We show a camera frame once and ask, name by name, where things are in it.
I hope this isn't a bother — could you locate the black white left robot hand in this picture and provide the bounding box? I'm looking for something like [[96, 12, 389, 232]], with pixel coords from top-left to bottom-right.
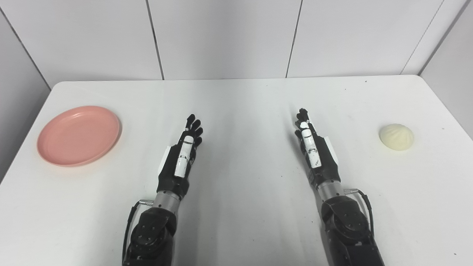
[[157, 114, 204, 200]]

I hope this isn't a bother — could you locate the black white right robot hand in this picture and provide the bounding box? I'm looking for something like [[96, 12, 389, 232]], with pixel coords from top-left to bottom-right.
[[295, 108, 341, 189]]

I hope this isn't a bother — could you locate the pale steamed bun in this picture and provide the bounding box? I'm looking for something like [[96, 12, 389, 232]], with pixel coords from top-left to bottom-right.
[[379, 123, 414, 151]]

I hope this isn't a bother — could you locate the pink round plate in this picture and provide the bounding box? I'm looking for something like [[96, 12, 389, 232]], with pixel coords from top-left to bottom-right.
[[37, 106, 122, 167]]

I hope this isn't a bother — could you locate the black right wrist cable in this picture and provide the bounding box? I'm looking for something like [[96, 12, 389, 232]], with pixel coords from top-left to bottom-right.
[[344, 188, 375, 238]]

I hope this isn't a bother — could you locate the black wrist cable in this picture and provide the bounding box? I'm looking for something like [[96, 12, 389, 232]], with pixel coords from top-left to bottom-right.
[[122, 199, 154, 263], [344, 188, 375, 238]]

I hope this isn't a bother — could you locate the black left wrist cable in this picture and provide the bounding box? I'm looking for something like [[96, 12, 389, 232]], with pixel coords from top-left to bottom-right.
[[122, 199, 154, 263]]

